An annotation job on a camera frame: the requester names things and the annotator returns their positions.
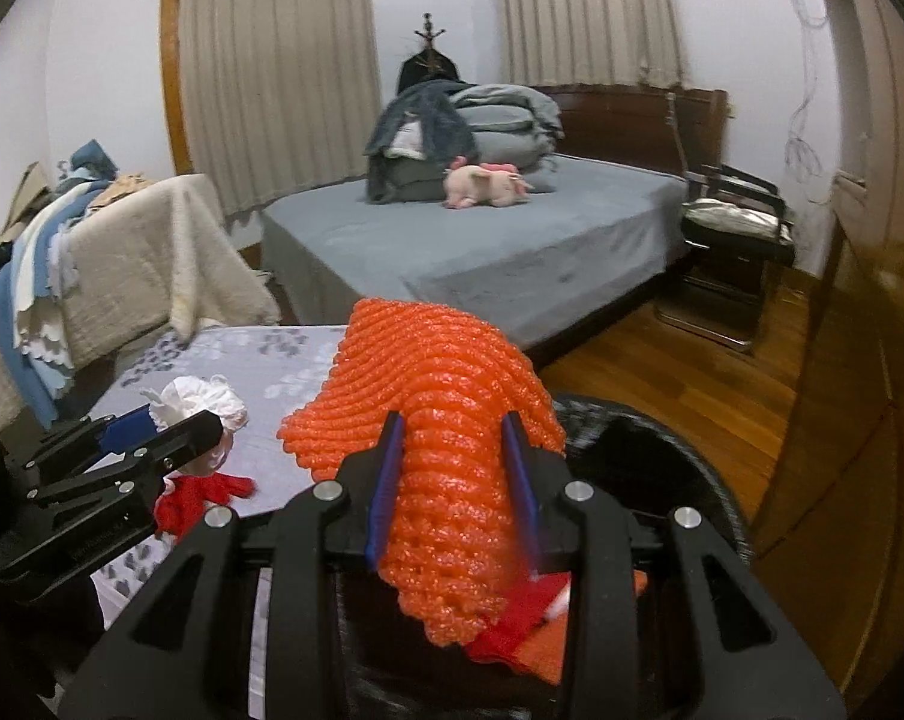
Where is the brown wooden wardrobe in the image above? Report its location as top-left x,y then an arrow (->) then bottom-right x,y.
753,0 -> 904,718

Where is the beige curtain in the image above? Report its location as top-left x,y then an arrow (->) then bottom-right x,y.
500,0 -> 684,89
178,0 -> 380,218

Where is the grey-sheeted bed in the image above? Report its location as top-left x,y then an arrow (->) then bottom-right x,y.
262,156 -> 686,348

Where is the beige quilted blanket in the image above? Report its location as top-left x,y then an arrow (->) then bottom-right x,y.
0,172 -> 283,430

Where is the blue white scalloped blanket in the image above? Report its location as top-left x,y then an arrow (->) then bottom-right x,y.
0,140 -> 118,427

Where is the wooden coat rack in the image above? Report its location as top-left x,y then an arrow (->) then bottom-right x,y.
397,13 -> 460,94

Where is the dark wooden headboard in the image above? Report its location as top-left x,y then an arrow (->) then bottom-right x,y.
538,85 -> 728,176

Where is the pink plush pig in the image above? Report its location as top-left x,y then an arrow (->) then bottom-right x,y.
443,156 -> 531,210

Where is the red cloth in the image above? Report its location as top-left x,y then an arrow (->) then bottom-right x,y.
154,473 -> 257,541

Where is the orange foam net wrap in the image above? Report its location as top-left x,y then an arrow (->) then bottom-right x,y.
278,298 -> 566,647

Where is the grey floral mattress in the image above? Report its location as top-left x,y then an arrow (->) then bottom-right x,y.
87,323 -> 350,720

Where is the black trash bag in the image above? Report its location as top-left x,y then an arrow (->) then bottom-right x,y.
336,397 -> 753,718

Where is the hanging white cable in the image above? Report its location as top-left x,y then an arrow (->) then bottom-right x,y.
777,0 -> 836,205

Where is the white tissue ball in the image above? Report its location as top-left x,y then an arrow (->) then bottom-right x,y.
139,374 -> 248,476

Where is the folded grey duvet pile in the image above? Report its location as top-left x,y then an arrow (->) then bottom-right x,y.
452,85 -> 564,193

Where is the dark clothes pile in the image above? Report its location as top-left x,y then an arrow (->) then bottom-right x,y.
0,163 -> 52,270

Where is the black metal chair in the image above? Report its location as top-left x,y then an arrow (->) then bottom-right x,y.
653,91 -> 795,353

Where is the left beige curtain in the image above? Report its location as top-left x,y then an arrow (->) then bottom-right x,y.
178,0 -> 380,218

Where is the right beige curtain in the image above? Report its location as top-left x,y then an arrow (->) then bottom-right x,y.
500,0 -> 684,89

